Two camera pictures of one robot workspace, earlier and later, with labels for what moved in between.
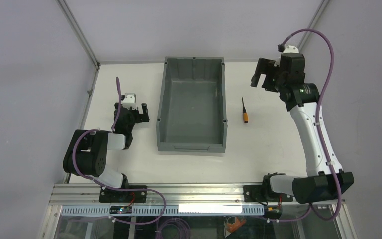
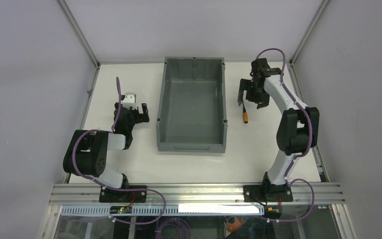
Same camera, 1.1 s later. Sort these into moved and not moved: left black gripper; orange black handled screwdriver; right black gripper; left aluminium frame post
Moved: right black gripper
Not moved: orange black handled screwdriver; left aluminium frame post; left black gripper
